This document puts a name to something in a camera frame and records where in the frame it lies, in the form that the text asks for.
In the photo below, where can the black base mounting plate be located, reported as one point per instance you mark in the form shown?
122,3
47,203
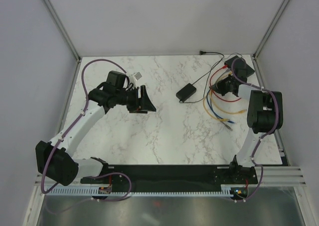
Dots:
178,178

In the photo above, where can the aluminium frame rail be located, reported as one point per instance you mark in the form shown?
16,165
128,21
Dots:
282,176

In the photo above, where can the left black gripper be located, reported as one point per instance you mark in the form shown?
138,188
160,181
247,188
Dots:
144,102

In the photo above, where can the white slotted cable duct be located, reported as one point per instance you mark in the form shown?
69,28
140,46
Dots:
104,191

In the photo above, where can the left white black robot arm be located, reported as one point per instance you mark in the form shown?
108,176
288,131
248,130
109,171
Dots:
55,157

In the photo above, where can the black network switch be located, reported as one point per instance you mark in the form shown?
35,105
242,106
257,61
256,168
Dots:
240,67

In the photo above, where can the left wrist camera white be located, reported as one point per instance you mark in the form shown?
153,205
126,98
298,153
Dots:
133,78

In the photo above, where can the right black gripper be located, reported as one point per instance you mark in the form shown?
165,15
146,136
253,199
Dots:
218,87

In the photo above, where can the left aluminium corner post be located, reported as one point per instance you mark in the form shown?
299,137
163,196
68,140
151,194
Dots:
62,30

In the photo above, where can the aluminium corner post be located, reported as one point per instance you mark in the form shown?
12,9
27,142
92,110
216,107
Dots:
62,30
280,11

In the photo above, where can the right aluminium corner post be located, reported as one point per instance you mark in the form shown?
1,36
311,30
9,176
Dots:
280,11

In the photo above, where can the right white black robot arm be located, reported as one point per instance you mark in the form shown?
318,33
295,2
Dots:
264,117

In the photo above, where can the black power adapter brick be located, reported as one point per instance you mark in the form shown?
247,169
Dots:
186,92

